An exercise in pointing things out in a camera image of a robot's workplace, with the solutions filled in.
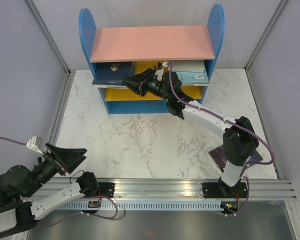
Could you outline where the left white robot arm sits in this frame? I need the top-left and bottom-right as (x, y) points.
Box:
(0, 143), (99, 239)

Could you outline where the blue pink yellow bookshelf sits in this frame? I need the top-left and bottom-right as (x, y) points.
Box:
(79, 4), (225, 115)

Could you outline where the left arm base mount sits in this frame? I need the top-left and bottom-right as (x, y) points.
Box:
(88, 182), (115, 209)

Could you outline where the pale grey Gatsby book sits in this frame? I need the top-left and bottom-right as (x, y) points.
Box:
(172, 60), (205, 73)

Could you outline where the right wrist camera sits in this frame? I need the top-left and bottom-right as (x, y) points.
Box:
(154, 61), (169, 81)

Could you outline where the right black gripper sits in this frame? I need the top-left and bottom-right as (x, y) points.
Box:
(121, 67), (170, 102)

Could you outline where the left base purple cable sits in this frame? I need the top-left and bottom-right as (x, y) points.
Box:
(34, 193), (119, 228)

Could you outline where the aluminium rail frame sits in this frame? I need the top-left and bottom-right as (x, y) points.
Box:
(39, 177), (298, 201)

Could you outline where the dark purple blue book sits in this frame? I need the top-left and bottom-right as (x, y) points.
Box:
(208, 145), (263, 173)

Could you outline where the light blue book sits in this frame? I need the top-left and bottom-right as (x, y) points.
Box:
(176, 71), (209, 85)

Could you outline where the navy blue book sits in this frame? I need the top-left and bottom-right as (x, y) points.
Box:
(92, 61), (134, 86)

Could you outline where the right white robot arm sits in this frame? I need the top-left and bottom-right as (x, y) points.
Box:
(122, 68), (259, 197)

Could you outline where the black Moon and Sixpence book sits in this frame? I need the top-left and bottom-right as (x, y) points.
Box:
(92, 84), (127, 89)

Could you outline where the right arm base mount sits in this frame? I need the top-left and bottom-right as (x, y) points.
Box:
(199, 182), (250, 217)

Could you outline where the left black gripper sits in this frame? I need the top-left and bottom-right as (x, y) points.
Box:
(24, 142), (88, 198)

